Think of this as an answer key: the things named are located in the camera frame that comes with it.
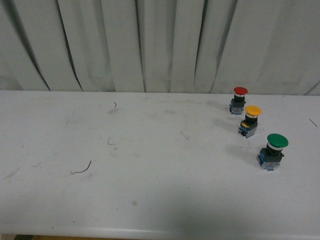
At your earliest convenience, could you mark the yellow mushroom push button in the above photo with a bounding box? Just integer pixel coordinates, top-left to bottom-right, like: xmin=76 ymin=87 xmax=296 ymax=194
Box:
xmin=238 ymin=105 xmax=262 ymax=139

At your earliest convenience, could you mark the red mushroom push button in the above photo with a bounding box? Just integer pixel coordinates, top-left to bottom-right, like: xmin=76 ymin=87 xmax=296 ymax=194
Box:
xmin=229 ymin=86 xmax=248 ymax=115

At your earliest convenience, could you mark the green mushroom push button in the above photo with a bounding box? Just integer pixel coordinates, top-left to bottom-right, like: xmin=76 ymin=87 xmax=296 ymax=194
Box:
xmin=257 ymin=133 xmax=289 ymax=171

